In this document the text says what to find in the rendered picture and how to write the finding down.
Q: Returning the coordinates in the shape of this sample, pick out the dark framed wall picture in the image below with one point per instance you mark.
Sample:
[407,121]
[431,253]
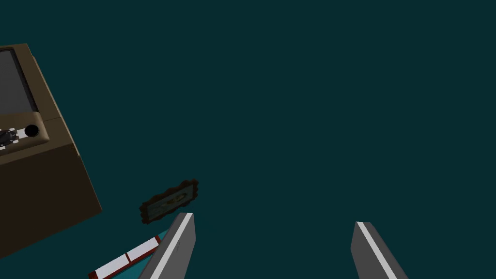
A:
[169,200]

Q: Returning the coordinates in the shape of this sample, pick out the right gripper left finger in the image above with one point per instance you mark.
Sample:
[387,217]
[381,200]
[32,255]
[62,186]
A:
[174,248]

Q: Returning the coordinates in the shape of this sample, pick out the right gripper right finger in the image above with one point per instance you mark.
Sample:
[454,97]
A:
[374,254]

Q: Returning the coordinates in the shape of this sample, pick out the brown old television set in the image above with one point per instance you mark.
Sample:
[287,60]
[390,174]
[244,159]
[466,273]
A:
[37,162]

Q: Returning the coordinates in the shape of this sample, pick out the red framed white window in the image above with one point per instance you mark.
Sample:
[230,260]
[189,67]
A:
[126,257]

